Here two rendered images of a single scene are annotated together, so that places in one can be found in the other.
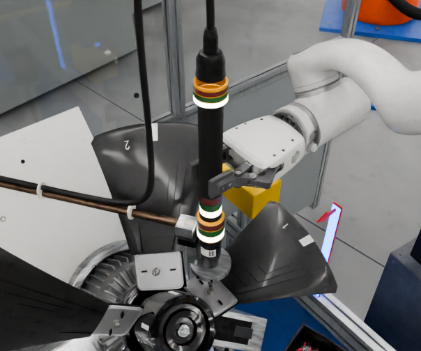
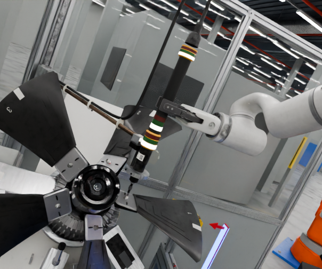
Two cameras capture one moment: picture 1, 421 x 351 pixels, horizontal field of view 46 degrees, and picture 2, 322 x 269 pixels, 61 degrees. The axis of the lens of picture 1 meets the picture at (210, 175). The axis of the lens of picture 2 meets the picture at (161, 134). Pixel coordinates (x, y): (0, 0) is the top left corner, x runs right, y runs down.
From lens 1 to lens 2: 54 cm
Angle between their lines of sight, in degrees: 37
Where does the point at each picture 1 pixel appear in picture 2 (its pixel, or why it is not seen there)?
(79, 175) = (108, 133)
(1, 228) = not seen: hidden behind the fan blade
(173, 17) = (194, 134)
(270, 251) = (172, 213)
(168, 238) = (126, 150)
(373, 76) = (268, 99)
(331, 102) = (244, 123)
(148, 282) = not seen: hidden behind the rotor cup
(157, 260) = (112, 159)
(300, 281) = (178, 235)
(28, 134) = (103, 104)
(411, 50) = not seen: outside the picture
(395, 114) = (272, 112)
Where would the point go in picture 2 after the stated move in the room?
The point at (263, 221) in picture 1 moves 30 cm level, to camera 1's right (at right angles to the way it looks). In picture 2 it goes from (179, 203) to (267, 256)
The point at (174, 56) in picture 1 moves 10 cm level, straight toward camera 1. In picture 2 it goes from (185, 153) to (180, 155)
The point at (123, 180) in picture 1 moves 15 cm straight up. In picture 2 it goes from (126, 123) to (143, 81)
